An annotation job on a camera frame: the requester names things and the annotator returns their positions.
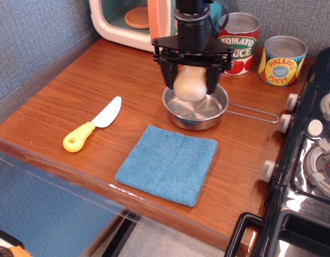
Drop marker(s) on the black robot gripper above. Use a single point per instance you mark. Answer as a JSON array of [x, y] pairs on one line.
[[195, 44]]

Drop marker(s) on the beige toy potato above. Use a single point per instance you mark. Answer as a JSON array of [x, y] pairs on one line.
[[190, 84]]

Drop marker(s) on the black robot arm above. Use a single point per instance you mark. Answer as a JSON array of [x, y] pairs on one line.
[[191, 5]]

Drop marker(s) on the tomato sauce toy can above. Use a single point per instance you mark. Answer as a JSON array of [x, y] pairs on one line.
[[240, 30]]

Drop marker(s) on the teal white toy microwave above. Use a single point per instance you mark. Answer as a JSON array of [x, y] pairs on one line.
[[134, 23]]

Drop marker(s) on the pineapple slices toy can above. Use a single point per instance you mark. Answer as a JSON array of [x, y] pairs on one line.
[[282, 60]]

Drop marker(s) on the blue folded cloth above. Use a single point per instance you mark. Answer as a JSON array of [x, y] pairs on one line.
[[168, 165]]

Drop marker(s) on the black toy stove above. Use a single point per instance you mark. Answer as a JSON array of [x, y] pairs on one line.
[[297, 206]]

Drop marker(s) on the orange fuzzy object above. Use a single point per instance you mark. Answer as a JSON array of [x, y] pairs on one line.
[[14, 251]]

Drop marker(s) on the silver pot with wire handle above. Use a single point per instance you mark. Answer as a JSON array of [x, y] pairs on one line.
[[207, 113]]

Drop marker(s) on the yellow handled toy knife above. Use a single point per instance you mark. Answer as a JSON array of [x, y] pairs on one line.
[[75, 140]]

